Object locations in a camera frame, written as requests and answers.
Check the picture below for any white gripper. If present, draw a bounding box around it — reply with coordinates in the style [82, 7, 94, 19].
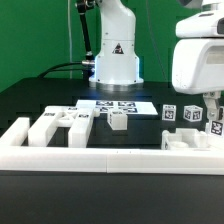
[172, 38, 224, 121]

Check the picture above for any white chair seat part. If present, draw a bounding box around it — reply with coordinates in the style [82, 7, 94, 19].
[161, 128, 209, 151]

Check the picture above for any small tagged nut cube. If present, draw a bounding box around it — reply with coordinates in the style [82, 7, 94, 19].
[162, 104, 176, 121]
[183, 105, 203, 122]

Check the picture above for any white tag sheet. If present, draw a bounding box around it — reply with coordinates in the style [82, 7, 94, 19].
[76, 100, 157, 115]

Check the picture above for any white U-shaped fence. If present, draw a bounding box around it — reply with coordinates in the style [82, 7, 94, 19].
[0, 118, 224, 175]

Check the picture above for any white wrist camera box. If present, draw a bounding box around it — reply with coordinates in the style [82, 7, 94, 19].
[176, 11, 224, 38]

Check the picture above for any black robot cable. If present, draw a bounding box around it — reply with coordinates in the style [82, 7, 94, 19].
[36, 0, 98, 80]

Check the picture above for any white chair back frame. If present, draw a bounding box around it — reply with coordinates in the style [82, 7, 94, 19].
[28, 106, 100, 148]

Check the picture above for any thin white cable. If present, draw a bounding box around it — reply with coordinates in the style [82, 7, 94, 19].
[67, 0, 74, 80]

